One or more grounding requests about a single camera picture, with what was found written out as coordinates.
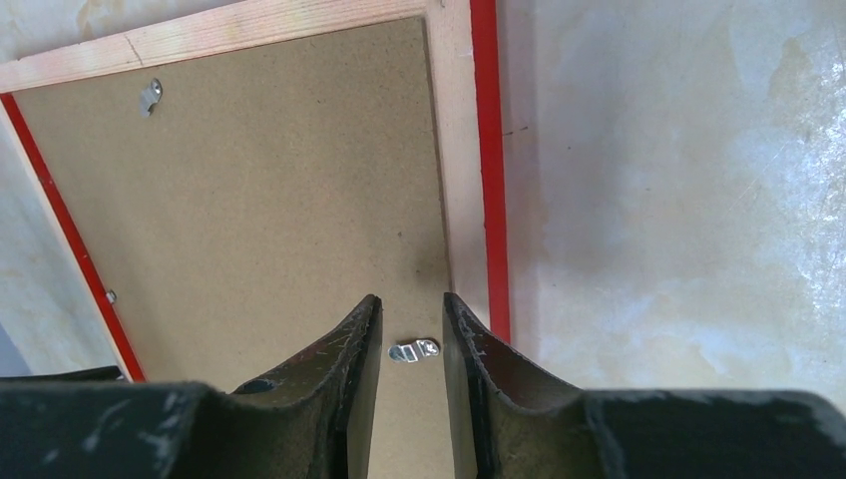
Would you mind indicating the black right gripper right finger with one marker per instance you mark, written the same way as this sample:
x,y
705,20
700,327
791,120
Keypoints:
x,y
510,418

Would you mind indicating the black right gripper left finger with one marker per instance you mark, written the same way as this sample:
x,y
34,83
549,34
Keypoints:
x,y
309,417

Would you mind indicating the brown fibreboard backing board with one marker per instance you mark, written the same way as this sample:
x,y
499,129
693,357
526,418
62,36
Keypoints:
x,y
269,191

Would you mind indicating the small metal turn clip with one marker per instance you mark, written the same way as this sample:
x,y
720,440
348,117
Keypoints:
x,y
415,350

